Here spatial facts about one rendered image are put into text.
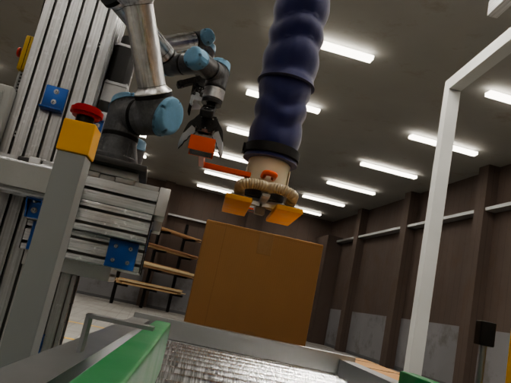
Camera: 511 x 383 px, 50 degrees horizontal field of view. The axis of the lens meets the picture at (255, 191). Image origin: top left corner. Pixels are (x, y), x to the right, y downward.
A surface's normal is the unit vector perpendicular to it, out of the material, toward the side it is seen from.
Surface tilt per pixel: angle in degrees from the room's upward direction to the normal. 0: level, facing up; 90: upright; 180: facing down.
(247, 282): 90
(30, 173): 90
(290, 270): 90
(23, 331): 90
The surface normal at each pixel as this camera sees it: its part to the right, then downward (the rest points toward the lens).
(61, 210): 0.11, -0.18
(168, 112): 0.84, 0.19
